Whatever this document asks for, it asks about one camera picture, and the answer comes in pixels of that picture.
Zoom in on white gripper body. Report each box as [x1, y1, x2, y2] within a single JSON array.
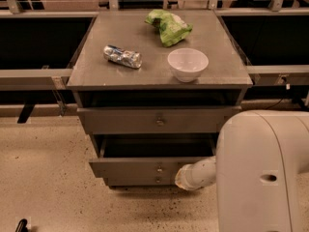
[[175, 164, 196, 190]]

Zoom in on grey drawer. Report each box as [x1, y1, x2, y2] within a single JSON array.
[[103, 177, 175, 187], [89, 135, 215, 186], [77, 106, 240, 134]]

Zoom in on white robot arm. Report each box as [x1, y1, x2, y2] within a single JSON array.
[[175, 110, 309, 232]]

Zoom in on grey bottom drawer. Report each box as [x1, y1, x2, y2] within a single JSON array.
[[103, 177, 175, 187]]

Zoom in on grey top drawer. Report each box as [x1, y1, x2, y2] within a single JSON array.
[[77, 106, 240, 134]]

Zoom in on grey drawer cabinet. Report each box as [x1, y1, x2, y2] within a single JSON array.
[[66, 10, 254, 157]]

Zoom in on white bowl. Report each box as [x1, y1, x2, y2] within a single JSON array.
[[167, 48, 209, 82]]

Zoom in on crushed silver can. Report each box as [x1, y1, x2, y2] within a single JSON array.
[[103, 45, 142, 69]]

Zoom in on green chip bag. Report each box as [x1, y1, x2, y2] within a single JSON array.
[[145, 9, 193, 47]]

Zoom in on black object bottom left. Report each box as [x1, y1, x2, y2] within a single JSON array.
[[15, 218, 28, 232]]

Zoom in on black cable with adapter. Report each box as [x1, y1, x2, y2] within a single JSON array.
[[265, 95, 291, 111]]

